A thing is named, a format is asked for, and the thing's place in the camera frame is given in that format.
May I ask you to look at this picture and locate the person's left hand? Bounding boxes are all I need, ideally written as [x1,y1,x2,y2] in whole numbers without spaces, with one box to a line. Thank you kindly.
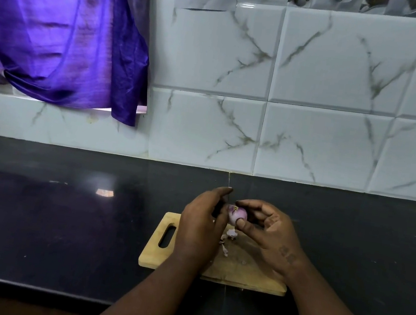
[172,181,235,271]

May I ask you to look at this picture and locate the person's right hand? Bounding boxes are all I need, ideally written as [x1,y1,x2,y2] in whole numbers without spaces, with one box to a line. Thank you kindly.
[225,196,319,288]

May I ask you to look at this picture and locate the onion peel scraps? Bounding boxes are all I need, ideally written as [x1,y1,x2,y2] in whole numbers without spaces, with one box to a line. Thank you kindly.
[216,225,240,259]

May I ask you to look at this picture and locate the small pink onion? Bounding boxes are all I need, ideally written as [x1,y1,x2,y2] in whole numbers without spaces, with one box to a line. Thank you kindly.
[225,203,249,229]

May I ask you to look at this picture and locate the person's left forearm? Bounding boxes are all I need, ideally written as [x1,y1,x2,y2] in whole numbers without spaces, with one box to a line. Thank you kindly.
[88,244,205,315]

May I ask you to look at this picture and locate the wooden cutting board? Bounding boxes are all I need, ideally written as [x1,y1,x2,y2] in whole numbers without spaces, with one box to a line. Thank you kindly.
[136,209,295,297]

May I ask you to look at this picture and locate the purple satin curtain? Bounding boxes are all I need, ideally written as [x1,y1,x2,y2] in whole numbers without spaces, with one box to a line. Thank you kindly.
[0,0,161,129]

